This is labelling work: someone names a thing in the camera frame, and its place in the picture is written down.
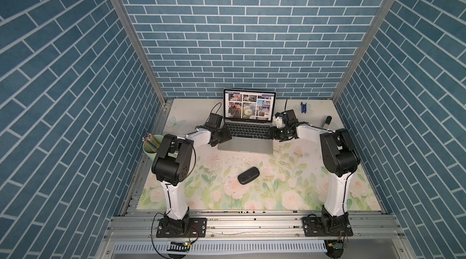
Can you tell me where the green circuit board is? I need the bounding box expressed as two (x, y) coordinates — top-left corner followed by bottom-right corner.
(167, 242), (191, 253)
(326, 241), (348, 250)

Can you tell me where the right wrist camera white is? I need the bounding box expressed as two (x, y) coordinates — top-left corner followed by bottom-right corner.
(273, 113), (285, 129)

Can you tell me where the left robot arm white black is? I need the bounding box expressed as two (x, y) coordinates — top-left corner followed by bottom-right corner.
(151, 113), (233, 238)

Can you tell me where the green pencil cup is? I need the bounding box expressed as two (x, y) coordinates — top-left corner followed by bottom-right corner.
(142, 133), (163, 161)

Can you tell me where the black wireless mouse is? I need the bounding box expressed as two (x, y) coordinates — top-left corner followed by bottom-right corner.
(237, 167), (260, 185)

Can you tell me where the blue binder clip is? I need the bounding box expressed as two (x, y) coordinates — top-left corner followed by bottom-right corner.
(300, 102), (307, 113)

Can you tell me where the silver laptop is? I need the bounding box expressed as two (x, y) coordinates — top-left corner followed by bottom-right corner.
(218, 88), (276, 155)

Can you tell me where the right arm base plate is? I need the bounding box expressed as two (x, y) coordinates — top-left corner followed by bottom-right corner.
(302, 216), (354, 237)

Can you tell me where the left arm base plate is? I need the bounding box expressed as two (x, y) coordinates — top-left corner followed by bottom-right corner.
(155, 217), (207, 239)

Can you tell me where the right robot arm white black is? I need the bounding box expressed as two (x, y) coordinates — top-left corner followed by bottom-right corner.
(268, 110), (360, 237)

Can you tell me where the floral table mat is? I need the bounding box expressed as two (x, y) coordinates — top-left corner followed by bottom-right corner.
(137, 99), (381, 211)

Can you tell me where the green circuit board left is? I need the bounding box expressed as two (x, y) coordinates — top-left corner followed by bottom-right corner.
(167, 242), (191, 253)

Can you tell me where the aluminium rail frame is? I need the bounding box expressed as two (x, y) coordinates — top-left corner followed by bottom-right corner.
(97, 210), (415, 259)

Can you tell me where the green circuit board right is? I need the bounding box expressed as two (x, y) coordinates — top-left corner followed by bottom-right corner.
(326, 241), (348, 250)

